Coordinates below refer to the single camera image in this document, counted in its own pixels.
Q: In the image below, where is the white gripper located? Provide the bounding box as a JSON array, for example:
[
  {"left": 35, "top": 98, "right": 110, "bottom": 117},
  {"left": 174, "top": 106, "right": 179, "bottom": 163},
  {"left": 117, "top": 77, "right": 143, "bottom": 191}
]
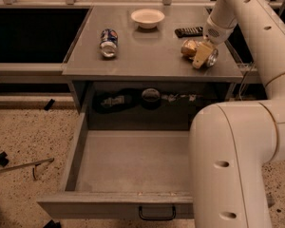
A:
[{"left": 193, "top": 15, "right": 238, "bottom": 68}]

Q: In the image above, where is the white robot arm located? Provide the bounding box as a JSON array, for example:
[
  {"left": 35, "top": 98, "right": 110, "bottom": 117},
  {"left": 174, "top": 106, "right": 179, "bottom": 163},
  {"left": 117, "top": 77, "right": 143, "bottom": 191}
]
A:
[{"left": 189, "top": 0, "right": 285, "bottom": 228}]

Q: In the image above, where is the blue soda can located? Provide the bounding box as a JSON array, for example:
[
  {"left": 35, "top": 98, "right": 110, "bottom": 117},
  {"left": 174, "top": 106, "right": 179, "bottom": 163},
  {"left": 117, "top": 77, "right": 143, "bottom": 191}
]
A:
[{"left": 100, "top": 28, "right": 118, "bottom": 58}]

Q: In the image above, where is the grey open top drawer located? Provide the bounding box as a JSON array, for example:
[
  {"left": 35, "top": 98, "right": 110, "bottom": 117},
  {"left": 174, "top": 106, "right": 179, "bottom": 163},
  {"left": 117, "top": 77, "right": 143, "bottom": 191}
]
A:
[{"left": 38, "top": 113, "right": 194, "bottom": 219}]

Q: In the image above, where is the black remote control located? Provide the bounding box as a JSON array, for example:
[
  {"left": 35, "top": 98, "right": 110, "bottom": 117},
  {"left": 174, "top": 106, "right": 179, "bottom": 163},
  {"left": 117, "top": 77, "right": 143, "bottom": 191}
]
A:
[{"left": 175, "top": 27, "right": 203, "bottom": 38}]

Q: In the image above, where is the white bowl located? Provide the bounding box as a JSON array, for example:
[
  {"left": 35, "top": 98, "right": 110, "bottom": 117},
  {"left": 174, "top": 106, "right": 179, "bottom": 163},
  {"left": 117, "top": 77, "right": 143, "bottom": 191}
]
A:
[{"left": 131, "top": 9, "right": 165, "bottom": 29}]

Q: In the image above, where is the grey cabinet desk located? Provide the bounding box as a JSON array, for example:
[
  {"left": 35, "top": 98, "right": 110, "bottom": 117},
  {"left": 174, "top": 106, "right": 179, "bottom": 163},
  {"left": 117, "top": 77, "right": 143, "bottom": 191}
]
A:
[{"left": 62, "top": 5, "right": 244, "bottom": 114}]

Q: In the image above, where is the round cable grommet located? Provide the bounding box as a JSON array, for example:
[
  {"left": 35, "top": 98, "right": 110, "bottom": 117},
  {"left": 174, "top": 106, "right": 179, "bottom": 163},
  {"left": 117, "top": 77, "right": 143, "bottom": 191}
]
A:
[{"left": 142, "top": 88, "right": 161, "bottom": 103}]

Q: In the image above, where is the black drawer handle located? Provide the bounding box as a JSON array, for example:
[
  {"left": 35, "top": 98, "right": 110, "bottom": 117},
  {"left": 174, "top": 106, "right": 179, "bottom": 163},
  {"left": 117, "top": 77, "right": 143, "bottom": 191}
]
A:
[{"left": 138, "top": 206, "right": 177, "bottom": 221}]

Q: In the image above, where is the black bracket on floor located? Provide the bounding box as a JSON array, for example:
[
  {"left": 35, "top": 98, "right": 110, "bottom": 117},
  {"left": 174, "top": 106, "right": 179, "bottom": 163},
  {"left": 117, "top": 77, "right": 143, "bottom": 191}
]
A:
[{"left": 0, "top": 152, "right": 9, "bottom": 167}]

